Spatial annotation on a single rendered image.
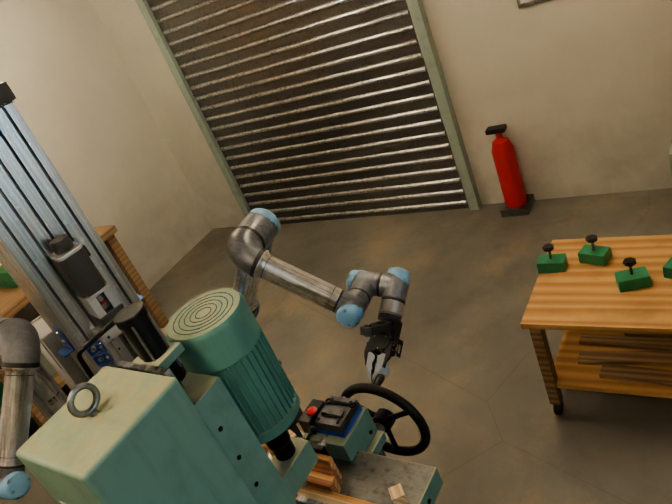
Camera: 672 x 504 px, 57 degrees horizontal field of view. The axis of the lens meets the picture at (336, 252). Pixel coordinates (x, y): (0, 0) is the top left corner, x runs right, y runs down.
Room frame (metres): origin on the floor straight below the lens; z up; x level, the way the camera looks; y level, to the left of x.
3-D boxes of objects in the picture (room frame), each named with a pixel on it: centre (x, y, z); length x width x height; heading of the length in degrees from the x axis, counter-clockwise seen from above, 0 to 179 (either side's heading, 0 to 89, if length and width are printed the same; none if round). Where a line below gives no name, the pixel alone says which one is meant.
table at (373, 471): (1.22, 0.25, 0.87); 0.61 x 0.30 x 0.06; 47
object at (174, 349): (1.02, 0.39, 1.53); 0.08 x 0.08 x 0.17; 47
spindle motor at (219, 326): (1.13, 0.30, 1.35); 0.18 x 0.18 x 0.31
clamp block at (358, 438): (1.28, 0.19, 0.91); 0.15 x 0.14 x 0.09; 47
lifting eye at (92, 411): (0.91, 0.50, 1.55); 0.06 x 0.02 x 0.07; 137
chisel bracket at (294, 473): (1.11, 0.31, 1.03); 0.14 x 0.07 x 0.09; 137
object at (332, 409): (1.29, 0.19, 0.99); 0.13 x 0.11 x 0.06; 47
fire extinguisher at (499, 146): (3.56, -1.23, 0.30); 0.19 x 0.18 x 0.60; 140
